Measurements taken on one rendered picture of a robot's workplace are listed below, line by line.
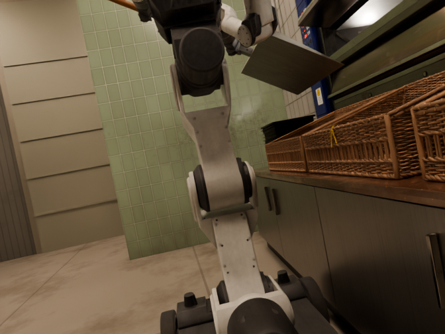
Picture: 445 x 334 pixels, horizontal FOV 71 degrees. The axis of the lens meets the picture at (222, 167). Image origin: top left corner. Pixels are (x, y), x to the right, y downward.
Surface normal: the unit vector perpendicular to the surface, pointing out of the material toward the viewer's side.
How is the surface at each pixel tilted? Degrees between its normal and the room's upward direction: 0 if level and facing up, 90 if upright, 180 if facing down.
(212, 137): 74
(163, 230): 90
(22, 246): 90
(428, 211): 90
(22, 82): 90
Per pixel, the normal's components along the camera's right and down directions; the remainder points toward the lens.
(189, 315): -0.06, -0.69
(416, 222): -0.98, 0.19
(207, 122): 0.05, -0.27
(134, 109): 0.11, 0.00
